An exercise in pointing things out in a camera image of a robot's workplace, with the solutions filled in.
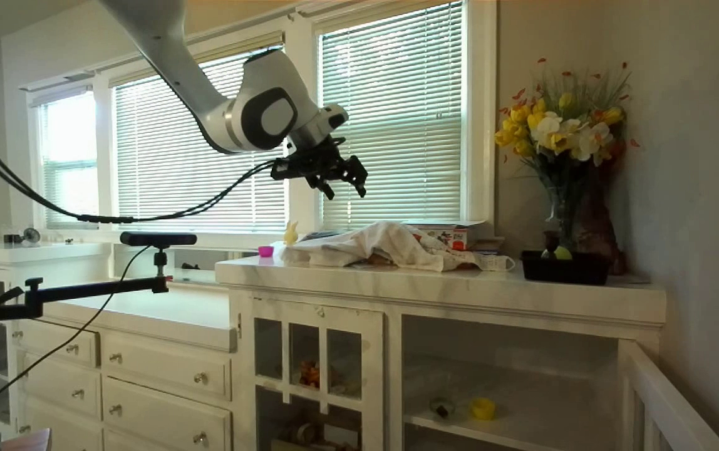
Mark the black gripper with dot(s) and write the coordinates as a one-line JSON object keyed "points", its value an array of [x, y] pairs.
{"points": [[323, 159]]}

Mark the white terry cloth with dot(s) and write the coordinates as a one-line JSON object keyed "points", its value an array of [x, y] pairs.
{"points": [[385, 247]]}

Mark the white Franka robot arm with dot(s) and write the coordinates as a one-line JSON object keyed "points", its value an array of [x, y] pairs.
{"points": [[259, 113]]}

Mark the white tall counter cabinet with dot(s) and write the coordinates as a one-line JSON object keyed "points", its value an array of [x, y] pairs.
{"points": [[460, 291]]}

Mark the small yellow figurine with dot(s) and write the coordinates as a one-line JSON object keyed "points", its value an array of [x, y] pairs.
{"points": [[291, 234]]}

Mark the tall window with blinds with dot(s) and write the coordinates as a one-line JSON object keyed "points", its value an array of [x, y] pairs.
{"points": [[400, 101]]}

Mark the small pink cup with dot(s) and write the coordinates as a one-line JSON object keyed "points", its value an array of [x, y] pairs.
{"points": [[266, 252]]}

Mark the white red puzzle box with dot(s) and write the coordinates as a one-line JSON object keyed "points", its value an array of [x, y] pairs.
{"points": [[460, 236]]}

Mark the white glass pane cabinet door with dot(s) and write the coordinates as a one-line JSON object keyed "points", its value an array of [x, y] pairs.
{"points": [[318, 318]]}

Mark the wide window with blinds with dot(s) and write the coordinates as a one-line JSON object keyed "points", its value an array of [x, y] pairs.
{"points": [[167, 159]]}

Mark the small red orange object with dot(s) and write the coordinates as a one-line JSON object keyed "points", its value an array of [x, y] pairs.
{"points": [[310, 375]]}

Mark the white low drawer cabinet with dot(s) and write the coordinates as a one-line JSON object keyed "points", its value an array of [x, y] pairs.
{"points": [[167, 315]]}

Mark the clear glass vase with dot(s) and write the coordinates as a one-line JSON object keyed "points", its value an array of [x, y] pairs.
{"points": [[563, 216]]}

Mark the yellow white flower bouquet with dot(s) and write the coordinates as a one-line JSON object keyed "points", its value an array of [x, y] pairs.
{"points": [[563, 128]]}

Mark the small green fruit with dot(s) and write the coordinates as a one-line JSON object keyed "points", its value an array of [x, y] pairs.
{"points": [[563, 252]]}

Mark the black rectangular tray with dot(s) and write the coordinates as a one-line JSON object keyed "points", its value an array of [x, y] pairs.
{"points": [[566, 269]]}

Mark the dark items behind glass door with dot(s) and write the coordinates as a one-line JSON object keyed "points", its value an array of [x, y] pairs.
{"points": [[310, 432]]}

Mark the white cabinet drawer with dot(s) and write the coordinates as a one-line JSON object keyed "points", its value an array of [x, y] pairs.
{"points": [[60, 345], [62, 387], [167, 414], [167, 366]]}

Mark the brown ceramic vase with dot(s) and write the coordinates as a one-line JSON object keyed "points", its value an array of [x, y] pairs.
{"points": [[599, 226]]}

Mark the narrow window with blinds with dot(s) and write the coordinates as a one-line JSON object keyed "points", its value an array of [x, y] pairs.
{"points": [[66, 159]]}

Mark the white side cabinet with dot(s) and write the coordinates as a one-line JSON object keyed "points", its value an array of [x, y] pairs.
{"points": [[9, 255]]}

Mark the white open cabinet door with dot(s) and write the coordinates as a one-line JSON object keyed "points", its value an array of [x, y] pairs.
{"points": [[667, 402]]}

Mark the pink teal object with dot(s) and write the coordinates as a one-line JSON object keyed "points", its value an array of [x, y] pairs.
{"points": [[17, 443]]}

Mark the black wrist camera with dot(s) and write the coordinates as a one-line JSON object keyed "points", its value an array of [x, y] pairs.
{"points": [[288, 170]]}

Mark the black stereo camera bar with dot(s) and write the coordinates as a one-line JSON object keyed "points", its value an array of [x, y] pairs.
{"points": [[160, 240]]}

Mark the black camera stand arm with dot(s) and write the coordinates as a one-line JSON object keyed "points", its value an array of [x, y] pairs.
{"points": [[85, 289]]}

